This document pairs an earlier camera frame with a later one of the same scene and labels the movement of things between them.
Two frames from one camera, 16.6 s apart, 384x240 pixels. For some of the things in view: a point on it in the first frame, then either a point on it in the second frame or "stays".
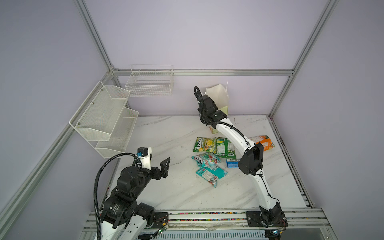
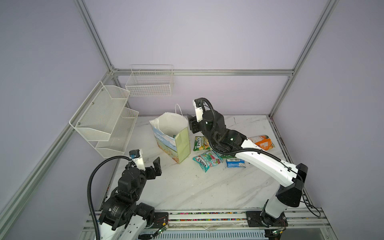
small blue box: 232,164 stays
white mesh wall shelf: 106,121 stays
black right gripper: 213,106 -> 192,123
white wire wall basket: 151,80 stays
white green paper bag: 219,93 -> 171,130
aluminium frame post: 85,14 stays
